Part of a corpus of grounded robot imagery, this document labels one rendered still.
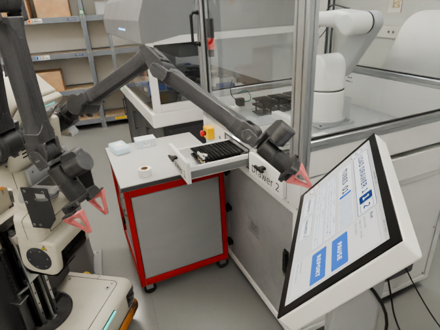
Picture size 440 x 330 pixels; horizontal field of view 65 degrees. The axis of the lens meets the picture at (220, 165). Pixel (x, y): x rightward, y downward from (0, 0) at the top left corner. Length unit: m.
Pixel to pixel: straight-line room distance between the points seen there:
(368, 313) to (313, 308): 0.28
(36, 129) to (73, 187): 0.18
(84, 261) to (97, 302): 0.58
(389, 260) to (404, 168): 1.10
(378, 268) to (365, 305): 0.33
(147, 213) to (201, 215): 0.32
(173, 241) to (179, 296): 0.35
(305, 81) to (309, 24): 0.18
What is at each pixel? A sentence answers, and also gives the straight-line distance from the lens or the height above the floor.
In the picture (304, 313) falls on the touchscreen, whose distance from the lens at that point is 0.76.
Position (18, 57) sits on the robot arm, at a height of 1.47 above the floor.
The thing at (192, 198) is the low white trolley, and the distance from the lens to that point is 1.94.
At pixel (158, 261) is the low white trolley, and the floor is 0.23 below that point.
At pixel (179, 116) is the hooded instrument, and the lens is 2.49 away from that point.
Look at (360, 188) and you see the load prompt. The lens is 0.88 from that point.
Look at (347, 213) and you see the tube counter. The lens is 0.84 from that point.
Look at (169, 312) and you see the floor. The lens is 2.14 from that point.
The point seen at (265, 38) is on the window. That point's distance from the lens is 1.44.
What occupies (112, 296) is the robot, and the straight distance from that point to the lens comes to 1.90.
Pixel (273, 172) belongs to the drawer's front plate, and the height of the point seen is 0.91.
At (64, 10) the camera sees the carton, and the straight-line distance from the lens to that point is 5.29.
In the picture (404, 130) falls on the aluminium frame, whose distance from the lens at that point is 1.64.
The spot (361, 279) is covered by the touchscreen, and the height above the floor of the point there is 1.10.
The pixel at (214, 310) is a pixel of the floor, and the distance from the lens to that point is 2.11.
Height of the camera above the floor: 1.56
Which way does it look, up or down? 25 degrees down
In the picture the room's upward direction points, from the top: 3 degrees counter-clockwise
